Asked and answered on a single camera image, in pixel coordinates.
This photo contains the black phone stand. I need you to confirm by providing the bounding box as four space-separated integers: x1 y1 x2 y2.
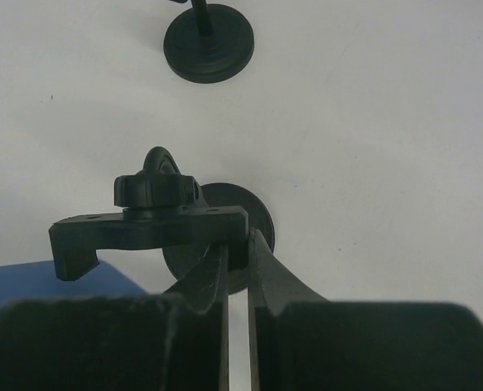
163 1 255 84
49 147 275 293

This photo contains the blue-edged black smartphone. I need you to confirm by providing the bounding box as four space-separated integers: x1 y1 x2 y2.
0 261 147 308

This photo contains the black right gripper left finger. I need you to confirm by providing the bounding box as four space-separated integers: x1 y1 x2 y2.
0 244 229 390

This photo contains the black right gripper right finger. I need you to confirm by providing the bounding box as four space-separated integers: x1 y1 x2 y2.
248 230 483 390

